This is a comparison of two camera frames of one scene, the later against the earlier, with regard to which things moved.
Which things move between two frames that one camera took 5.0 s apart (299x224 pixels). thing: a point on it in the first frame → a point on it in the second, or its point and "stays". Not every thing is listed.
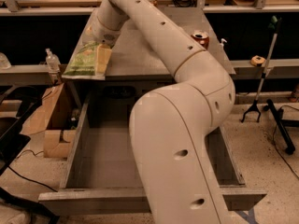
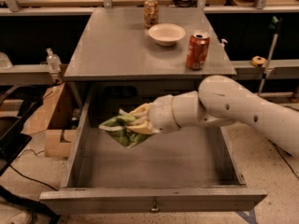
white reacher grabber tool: [273, 25] stays
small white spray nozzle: [221, 43] stays
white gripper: [105, 34] → [161, 113]
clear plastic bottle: [52, 62] stays
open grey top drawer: [100, 175] stays
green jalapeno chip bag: [83, 64] → [118, 127]
